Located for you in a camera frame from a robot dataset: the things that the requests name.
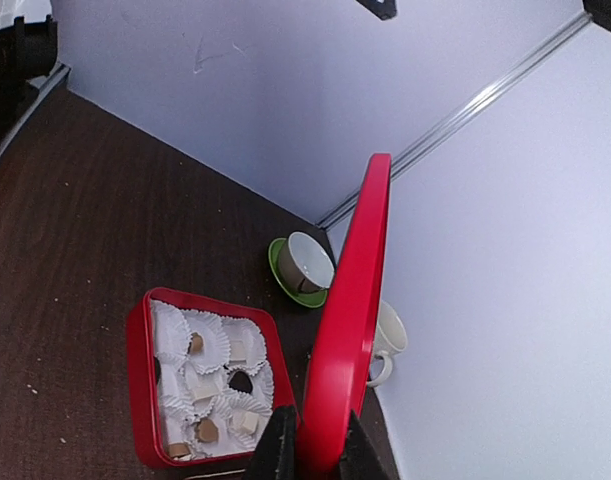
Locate green saucer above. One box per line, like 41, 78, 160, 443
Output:
267, 237, 329, 309

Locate aluminium left corner post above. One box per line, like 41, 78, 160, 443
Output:
315, 10, 590, 229

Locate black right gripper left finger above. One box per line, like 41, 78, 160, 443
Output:
244, 405, 298, 480

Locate white square chocolate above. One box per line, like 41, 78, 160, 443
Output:
232, 410, 260, 435

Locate tan flower chocolate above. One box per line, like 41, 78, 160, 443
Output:
188, 332, 204, 355

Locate white ceramic bowl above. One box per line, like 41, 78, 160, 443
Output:
287, 231, 335, 288

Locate white rectangular chocolate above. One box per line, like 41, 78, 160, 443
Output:
187, 372, 224, 402

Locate white paper liners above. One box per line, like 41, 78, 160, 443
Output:
150, 300, 275, 462

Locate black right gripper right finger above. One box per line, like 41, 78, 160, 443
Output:
338, 410, 391, 480

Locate tall coral pattern mug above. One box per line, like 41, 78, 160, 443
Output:
367, 300, 408, 388

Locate white cube chocolate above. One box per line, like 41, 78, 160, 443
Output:
230, 339, 247, 363

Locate dark brown chocolate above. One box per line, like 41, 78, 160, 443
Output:
228, 370, 253, 395

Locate tan ridged chocolate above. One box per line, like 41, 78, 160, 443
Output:
194, 418, 219, 443

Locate red tin lid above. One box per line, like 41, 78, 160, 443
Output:
296, 153, 391, 479

